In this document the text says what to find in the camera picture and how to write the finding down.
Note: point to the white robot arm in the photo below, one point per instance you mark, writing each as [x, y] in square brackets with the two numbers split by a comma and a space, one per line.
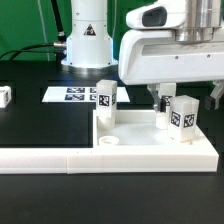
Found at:
[89, 47]

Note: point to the white square table top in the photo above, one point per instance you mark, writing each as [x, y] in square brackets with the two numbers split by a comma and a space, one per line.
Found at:
[136, 131]

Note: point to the white L-shaped obstacle fence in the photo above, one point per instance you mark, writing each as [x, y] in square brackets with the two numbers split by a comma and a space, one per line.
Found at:
[102, 160]

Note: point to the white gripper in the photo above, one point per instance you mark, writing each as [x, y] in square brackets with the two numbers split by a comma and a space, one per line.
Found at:
[174, 41]

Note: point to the white marker sheet with tags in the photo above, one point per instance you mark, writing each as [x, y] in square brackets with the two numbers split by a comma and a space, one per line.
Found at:
[69, 94]

